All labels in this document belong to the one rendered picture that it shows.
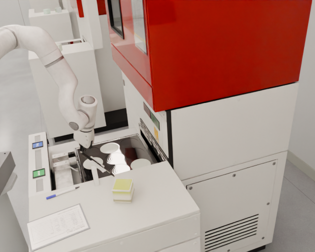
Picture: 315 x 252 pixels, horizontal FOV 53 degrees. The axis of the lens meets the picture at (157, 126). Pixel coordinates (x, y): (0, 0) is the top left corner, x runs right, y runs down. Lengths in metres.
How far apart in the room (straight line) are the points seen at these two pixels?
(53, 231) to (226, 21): 1.03
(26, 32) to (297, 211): 2.23
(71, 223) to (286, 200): 1.94
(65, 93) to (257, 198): 1.22
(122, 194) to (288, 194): 1.85
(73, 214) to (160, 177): 0.39
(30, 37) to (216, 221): 1.35
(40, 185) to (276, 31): 1.22
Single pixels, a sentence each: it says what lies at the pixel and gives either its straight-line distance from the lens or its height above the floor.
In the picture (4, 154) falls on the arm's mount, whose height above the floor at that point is 0.92.
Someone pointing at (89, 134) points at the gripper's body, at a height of 1.09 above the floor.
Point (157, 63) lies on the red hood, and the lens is 1.27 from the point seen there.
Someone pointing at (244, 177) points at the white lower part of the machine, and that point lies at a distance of 1.80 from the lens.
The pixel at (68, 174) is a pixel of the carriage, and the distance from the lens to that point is 1.65.
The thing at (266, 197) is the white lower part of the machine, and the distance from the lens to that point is 2.02.
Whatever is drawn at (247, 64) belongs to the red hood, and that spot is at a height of 1.36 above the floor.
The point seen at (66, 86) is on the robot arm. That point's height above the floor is 1.35.
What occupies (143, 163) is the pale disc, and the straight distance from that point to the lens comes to 1.60.
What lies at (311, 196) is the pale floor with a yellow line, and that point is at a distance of 2.91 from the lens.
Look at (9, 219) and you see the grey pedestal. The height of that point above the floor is 0.58.
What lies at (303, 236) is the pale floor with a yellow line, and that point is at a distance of 2.58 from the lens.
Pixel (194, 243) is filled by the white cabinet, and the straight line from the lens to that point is 1.37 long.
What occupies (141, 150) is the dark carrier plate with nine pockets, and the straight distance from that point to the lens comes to 1.69.
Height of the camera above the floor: 1.84
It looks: 30 degrees down
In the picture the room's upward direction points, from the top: 4 degrees counter-clockwise
